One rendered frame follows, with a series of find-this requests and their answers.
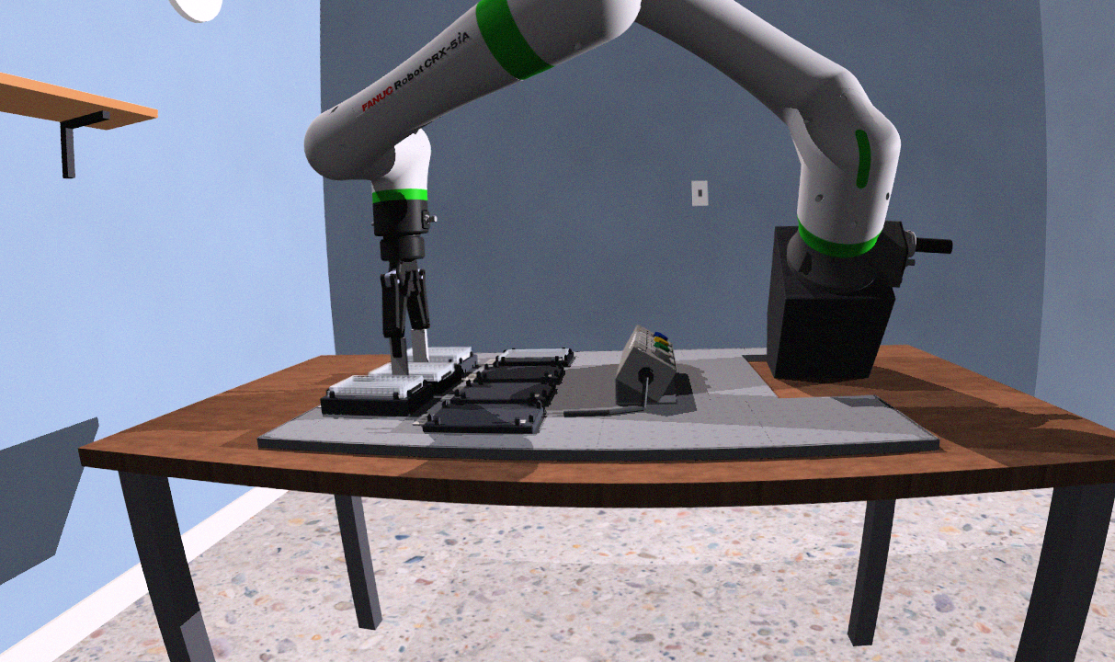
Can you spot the white button panel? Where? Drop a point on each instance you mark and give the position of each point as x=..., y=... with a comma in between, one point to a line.
x=645, y=353

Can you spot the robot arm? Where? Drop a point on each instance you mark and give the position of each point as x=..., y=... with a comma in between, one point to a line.
x=848, y=150

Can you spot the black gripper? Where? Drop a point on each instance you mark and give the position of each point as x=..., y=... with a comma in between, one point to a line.
x=402, y=254

